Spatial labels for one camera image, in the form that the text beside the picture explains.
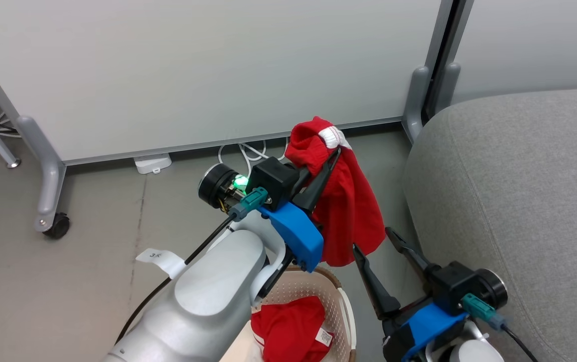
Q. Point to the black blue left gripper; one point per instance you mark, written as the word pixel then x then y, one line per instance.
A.
pixel 276 183

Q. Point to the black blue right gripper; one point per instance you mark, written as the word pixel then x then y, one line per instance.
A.
pixel 452 289

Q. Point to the red garment with white trim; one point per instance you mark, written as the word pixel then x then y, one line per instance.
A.
pixel 351 206

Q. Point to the red garment with label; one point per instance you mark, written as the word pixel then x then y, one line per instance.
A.
pixel 288 327

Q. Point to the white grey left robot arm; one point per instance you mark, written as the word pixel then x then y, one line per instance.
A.
pixel 208 301

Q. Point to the cream perforated laundry basket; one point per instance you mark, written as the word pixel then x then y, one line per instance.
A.
pixel 336 301

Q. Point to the grey fabric sofa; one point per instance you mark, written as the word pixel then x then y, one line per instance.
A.
pixel 519 201

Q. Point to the white power adapter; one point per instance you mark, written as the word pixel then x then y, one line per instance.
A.
pixel 153 163

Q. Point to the large white partition panel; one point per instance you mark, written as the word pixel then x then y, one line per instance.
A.
pixel 193 70

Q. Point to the black caster wheel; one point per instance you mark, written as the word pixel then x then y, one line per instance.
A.
pixel 58 225

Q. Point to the narrow white partition panel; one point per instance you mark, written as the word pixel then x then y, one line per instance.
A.
pixel 535 45

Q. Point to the grey partition post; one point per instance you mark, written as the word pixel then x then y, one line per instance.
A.
pixel 431 70

